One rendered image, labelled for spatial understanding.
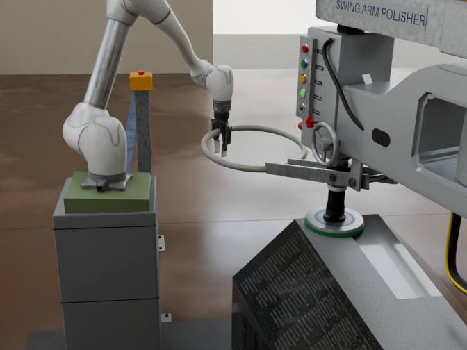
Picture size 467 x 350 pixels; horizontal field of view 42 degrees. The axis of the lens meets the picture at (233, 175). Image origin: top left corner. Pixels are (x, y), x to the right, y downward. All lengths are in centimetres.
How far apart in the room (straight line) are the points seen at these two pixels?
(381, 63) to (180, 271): 196
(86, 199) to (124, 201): 15
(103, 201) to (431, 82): 134
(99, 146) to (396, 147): 121
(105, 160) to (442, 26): 142
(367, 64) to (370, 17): 25
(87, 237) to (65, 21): 612
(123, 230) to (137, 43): 606
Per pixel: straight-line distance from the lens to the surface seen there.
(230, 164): 259
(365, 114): 190
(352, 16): 191
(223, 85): 281
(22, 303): 345
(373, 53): 205
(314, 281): 204
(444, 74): 165
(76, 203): 245
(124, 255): 253
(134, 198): 243
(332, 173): 215
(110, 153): 248
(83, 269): 257
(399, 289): 198
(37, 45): 854
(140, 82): 344
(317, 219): 228
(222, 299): 333
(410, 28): 172
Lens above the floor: 185
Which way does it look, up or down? 22 degrees down
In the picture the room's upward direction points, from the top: 1 degrees clockwise
